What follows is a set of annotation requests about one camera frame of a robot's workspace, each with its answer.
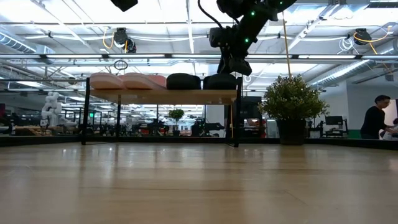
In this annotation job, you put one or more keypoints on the person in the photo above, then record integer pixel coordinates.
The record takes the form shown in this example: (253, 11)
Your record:
(374, 119)

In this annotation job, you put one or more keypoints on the black background monitor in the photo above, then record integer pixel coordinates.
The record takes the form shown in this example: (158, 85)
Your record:
(333, 120)

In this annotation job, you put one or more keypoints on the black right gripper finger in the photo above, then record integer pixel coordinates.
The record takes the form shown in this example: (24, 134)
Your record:
(241, 67)

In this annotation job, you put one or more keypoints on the green potted plant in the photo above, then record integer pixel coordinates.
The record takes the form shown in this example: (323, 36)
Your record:
(292, 99)

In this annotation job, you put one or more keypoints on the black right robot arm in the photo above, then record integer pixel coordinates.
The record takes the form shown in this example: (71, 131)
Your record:
(258, 15)

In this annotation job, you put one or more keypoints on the black table edge rail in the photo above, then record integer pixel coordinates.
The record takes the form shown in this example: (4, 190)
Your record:
(37, 140)

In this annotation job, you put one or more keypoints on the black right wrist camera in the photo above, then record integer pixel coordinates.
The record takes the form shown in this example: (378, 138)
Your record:
(221, 37)

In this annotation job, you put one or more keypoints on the wooden shelf with black legs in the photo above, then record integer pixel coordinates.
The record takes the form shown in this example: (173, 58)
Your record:
(164, 96)

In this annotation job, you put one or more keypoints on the small background potted plant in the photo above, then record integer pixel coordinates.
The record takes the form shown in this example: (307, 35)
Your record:
(176, 115)

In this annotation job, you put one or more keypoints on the black background cabinet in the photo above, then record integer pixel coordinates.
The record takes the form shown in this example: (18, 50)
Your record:
(252, 107)

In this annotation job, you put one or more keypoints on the black rubber slide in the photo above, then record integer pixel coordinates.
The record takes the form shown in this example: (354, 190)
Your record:
(220, 82)
(183, 81)

